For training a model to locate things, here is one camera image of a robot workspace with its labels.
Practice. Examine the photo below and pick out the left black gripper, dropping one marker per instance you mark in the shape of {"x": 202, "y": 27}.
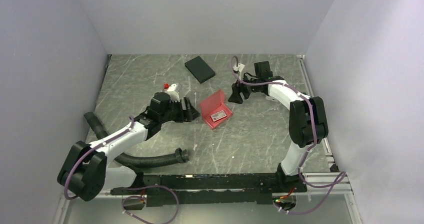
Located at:
{"x": 191, "y": 113}

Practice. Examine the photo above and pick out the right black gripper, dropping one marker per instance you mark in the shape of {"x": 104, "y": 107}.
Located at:
{"x": 237, "y": 88}

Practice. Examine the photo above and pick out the red paper box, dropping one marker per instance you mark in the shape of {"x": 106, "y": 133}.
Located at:
{"x": 212, "y": 104}

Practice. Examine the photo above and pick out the small red white box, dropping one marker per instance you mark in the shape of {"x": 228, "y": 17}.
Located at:
{"x": 218, "y": 116}

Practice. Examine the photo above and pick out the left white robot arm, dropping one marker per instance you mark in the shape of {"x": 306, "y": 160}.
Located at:
{"x": 91, "y": 167}

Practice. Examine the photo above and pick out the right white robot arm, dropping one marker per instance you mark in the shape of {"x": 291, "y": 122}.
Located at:
{"x": 307, "y": 118}

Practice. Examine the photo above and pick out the black flat box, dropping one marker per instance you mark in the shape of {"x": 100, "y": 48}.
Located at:
{"x": 201, "y": 71}

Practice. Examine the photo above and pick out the clear plastic case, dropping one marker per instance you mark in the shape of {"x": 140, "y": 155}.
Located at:
{"x": 271, "y": 99}

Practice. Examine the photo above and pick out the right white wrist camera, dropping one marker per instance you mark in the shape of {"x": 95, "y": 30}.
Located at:
{"x": 238, "y": 70}

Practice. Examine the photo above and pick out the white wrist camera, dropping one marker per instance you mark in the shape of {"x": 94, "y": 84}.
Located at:
{"x": 172, "y": 90}
{"x": 238, "y": 70}

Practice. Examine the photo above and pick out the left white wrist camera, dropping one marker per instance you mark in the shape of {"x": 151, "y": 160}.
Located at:
{"x": 172, "y": 90}

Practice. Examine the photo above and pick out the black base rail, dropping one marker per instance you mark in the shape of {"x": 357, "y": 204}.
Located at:
{"x": 259, "y": 188}

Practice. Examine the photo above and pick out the aluminium frame rail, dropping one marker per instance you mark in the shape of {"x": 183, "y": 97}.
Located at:
{"x": 325, "y": 184}

